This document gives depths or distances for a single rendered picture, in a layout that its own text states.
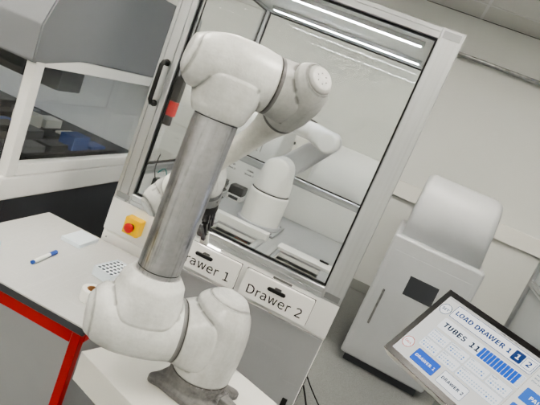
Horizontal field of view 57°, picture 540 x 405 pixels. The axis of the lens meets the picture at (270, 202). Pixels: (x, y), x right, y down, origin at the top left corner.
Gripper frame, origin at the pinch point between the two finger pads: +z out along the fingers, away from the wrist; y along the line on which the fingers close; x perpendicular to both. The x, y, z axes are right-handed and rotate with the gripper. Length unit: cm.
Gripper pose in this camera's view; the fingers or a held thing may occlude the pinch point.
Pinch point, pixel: (204, 237)
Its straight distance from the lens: 186.3
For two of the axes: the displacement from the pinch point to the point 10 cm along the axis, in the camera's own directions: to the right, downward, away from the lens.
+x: -8.9, -4.1, 1.9
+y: 4.3, -6.2, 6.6
